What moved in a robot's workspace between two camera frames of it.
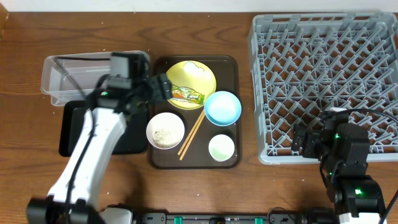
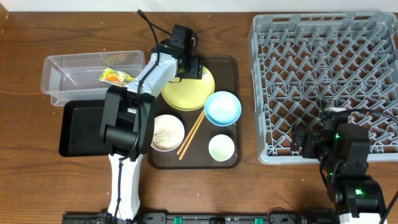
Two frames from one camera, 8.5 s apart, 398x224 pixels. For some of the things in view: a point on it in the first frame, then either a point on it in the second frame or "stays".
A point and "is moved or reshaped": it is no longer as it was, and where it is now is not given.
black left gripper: (157, 90) -> (193, 70)
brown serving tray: (199, 127) stays
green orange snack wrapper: (187, 94) is moved or reshaped
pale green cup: (221, 147) stays
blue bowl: (222, 108) stays
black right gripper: (313, 138) stays
